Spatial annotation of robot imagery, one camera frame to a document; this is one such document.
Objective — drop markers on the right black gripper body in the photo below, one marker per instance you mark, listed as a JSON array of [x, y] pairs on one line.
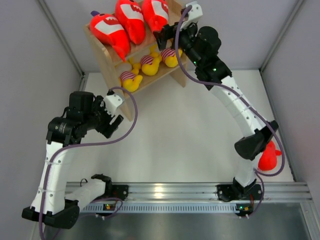
[[186, 39]]

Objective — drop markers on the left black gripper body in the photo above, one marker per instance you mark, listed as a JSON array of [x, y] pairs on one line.
[[98, 119]]

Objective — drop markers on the wooden two-tier shelf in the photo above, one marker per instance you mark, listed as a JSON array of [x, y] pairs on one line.
[[108, 59]]

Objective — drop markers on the yellow frog plush striped shirt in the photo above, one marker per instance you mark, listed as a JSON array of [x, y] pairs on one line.
[[129, 77]]

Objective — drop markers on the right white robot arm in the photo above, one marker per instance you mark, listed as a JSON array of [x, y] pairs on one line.
[[201, 46]]

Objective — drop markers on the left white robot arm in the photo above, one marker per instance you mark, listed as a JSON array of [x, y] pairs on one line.
[[85, 111]]

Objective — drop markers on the red shark plush with purple fin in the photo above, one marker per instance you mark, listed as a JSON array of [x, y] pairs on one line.
[[108, 30]]

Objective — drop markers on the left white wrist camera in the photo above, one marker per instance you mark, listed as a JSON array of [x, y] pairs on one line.
[[111, 102]]

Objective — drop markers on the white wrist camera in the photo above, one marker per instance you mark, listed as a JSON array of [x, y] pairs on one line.
[[111, 102], [190, 14]]

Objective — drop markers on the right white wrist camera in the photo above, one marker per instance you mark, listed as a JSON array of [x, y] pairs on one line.
[[190, 14]]

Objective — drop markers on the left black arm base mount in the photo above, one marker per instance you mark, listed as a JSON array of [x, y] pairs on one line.
[[120, 191]]

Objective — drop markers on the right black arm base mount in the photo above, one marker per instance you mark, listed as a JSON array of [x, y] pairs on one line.
[[228, 193]]

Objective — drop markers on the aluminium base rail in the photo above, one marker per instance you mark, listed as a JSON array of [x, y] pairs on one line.
[[198, 197]]

